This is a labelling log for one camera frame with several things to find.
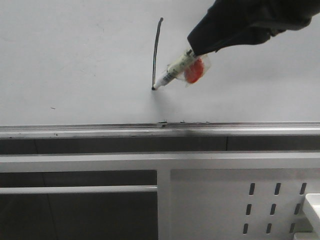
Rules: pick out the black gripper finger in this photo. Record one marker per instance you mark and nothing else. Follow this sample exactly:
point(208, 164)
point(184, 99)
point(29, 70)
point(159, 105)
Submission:
point(247, 22)

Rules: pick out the red magnet taped to marker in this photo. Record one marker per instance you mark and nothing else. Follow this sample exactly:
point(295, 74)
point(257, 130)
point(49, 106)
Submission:
point(194, 72)

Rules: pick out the white marker with black end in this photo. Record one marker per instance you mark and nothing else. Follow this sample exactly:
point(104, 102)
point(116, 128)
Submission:
point(176, 68)

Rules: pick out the black drawn stroke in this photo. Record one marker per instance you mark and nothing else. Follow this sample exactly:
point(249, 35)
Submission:
point(155, 51)

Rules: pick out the grey perforated stand panel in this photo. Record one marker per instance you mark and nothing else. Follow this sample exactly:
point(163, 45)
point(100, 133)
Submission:
point(214, 195)

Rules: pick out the white plastic marker tray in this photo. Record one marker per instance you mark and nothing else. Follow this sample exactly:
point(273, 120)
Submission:
point(311, 209)

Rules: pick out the white whiteboard with aluminium frame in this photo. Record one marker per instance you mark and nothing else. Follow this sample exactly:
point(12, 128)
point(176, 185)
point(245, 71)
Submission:
point(84, 67)

